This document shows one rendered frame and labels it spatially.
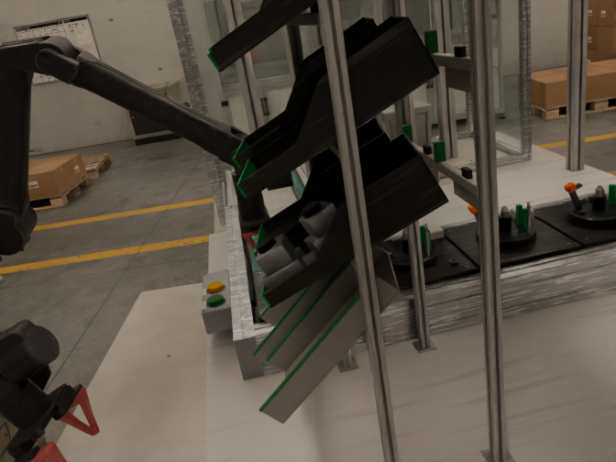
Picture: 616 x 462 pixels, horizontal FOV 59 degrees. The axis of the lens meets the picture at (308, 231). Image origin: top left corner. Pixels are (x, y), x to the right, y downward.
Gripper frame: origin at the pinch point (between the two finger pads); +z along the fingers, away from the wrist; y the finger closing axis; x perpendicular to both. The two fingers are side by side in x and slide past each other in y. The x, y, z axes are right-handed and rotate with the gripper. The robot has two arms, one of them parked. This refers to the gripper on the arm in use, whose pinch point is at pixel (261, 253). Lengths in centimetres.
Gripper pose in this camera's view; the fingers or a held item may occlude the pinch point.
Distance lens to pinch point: 125.2
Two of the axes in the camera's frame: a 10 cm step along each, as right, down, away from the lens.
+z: 1.6, 9.1, 3.7
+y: -1.7, -3.5, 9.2
